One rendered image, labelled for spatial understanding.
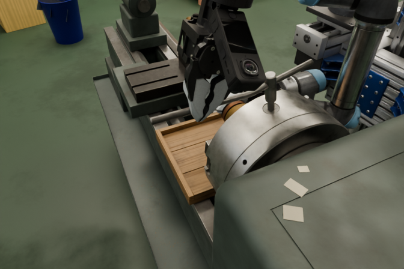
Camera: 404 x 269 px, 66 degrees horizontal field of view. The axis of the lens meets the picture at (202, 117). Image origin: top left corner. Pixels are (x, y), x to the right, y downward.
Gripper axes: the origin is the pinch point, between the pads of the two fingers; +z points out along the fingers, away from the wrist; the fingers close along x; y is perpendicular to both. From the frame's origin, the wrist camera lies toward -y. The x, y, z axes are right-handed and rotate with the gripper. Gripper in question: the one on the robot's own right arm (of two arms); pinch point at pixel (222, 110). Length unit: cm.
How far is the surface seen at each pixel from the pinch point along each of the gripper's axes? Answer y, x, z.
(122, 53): 85, -21, 13
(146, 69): 48, -11, 10
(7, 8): 356, -80, 98
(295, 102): -20.1, 15.1, -6.2
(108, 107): 88, -54, 25
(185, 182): -5.8, -17.9, 13.7
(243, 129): -20.3, 12.2, 5.9
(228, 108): -2.3, 2.4, -0.6
